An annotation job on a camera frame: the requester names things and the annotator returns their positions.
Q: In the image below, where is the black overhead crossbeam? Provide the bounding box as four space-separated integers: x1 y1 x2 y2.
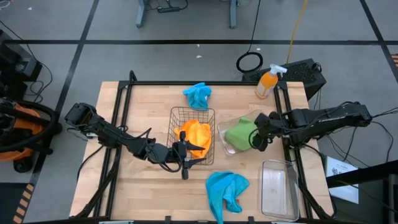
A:
325 160 398 224

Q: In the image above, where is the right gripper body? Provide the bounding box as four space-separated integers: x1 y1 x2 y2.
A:
254 111 285 152

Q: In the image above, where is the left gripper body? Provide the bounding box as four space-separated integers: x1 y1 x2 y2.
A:
166 130 190 180

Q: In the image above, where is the yellow cable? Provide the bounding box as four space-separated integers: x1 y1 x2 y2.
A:
285 0 309 65

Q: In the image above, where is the clear plastic bin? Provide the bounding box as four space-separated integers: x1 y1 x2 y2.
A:
216 109 274 156
260 159 301 222

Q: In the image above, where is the blue microfiber towel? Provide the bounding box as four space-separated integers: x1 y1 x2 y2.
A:
182 82 213 112
205 170 250 224

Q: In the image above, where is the black aluminium extrusion frame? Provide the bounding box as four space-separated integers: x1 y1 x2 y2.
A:
73 70 336 224

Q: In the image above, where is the orange spray bottle white trigger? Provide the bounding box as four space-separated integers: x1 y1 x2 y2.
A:
255 63 288 100

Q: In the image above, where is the black cable bundle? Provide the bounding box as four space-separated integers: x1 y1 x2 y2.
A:
312 107 398 169

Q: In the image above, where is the orange black shop vacuum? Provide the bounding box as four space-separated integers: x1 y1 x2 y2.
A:
0 96 63 174

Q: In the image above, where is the black perforated computer tower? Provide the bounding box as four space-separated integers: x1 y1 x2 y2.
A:
241 58 327 101

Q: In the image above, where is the black coiled cable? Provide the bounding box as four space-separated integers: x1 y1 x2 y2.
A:
235 0 264 75

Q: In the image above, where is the black thin cable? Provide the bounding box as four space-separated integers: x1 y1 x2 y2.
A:
0 20 53 103

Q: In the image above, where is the metal wire basket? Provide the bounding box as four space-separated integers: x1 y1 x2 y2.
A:
167 106 216 166

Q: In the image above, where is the black power strip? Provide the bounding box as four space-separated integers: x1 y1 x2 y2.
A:
157 6 181 14

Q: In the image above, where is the white printed paper sheet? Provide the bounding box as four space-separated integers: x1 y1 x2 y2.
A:
325 155 360 205

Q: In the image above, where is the grey desk leg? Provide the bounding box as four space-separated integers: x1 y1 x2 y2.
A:
136 0 149 29
229 0 239 30

